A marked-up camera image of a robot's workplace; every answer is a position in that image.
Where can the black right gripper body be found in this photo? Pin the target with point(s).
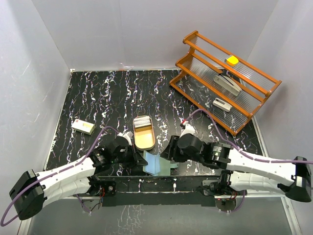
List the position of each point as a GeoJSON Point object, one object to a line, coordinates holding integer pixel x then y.
{"type": "Point", "coordinates": [179, 155]}

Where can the orange wooden shelf rack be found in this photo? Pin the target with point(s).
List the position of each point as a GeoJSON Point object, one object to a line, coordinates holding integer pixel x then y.
{"type": "Point", "coordinates": [203, 61]}

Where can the yellow sticky note block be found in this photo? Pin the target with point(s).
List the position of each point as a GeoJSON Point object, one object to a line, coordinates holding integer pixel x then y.
{"type": "Point", "coordinates": [231, 60]}

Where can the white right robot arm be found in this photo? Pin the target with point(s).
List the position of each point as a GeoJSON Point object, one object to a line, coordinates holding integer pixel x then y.
{"type": "Point", "coordinates": [240, 171]}

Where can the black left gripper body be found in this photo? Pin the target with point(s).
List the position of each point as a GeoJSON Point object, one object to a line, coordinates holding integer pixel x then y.
{"type": "Point", "coordinates": [127, 157]}

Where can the green card holder wallet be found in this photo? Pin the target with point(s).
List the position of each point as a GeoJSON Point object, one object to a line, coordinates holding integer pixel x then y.
{"type": "Point", "coordinates": [157, 166]}

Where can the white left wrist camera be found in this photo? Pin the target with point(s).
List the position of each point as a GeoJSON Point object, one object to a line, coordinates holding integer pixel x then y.
{"type": "Point", "coordinates": [128, 136]}

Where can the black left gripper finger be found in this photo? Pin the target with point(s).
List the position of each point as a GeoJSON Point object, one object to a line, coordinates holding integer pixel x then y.
{"type": "Point", "coordinates": [139, 160]}
{"type": "Point", "coordinates": [137, 150]}

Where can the stack of credit cards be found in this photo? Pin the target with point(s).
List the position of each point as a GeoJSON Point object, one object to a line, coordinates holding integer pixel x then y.
{"type": "Point", "coordinates": [142, 121]}

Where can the grey stapler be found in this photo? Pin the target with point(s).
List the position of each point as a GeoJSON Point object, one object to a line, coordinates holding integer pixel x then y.
{"type": "Point", "coordinates": [227, 84]}

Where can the small white cardboard box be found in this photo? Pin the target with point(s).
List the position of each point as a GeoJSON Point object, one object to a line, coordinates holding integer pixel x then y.
{"type": "Point", "coordinates": [83, 126]}

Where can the beige oval tray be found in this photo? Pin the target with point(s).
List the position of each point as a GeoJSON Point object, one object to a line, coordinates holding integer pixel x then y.
{"type": "Point", "coordinates": [144, 138]}

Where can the small white stapler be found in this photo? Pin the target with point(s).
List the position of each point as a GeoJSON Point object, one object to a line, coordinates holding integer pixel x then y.
{"type": "Point", "coordinates": [219, 103]}

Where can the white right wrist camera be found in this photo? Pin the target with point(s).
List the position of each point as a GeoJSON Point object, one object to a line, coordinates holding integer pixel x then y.
{"type": "Point", "coordinates": [186, 128]}

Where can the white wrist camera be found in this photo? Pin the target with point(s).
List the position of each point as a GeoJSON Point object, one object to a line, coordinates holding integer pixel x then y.
{"type": "Point", "coordinates": [128, 136]}
{"type": "Point", "coordinates": [186, 128]}

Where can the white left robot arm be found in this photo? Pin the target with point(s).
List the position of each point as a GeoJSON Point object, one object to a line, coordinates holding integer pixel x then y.
{"type": "Point", "coordinates": [33, 191]}

